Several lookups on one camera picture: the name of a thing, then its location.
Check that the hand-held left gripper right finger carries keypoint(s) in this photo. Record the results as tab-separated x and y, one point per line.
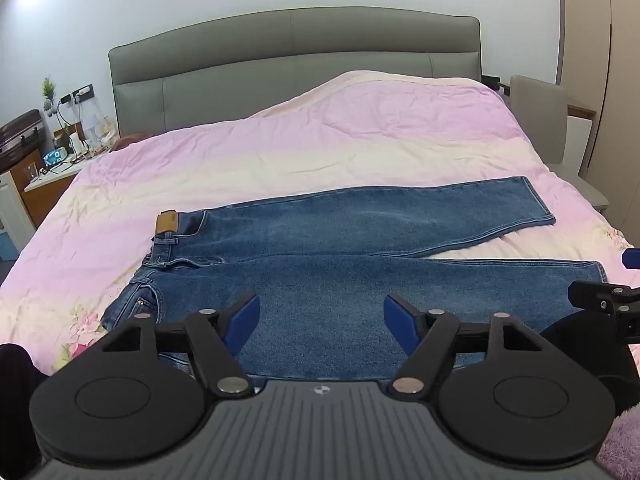
400	322

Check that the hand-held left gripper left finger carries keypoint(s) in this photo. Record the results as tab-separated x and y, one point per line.
245	322

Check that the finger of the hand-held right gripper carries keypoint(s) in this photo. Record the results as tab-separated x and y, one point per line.
597	295
632	258

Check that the blue denim pants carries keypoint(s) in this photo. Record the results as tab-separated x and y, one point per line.
320	280

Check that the grey upholstered chair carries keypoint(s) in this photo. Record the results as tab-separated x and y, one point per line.
545	130

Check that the wooden desk behind chair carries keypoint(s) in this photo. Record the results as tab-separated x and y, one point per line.
582	108

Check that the pink floral duvet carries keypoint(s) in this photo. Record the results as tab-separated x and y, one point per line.
310	160

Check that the beige wardrobe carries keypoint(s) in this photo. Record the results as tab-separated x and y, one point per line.
607	75

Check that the reddish brown pillow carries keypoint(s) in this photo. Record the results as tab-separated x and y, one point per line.
127	142

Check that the wooden nightstand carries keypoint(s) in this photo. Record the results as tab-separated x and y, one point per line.
55	185

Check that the clear glass vase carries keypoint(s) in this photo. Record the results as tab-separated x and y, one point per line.
95	122

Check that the small blue screen device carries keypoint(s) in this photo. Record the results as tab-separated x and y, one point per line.
55	156

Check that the grey padded headboard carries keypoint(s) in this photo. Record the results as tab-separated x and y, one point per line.
280	65

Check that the clear drinking glass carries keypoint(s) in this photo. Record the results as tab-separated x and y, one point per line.
31	171

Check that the dark brown suitcase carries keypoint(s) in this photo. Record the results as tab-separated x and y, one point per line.
17	140

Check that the small green plant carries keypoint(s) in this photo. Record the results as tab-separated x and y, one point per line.
47	91

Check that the wall power outlet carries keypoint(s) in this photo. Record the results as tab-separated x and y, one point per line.
83	93

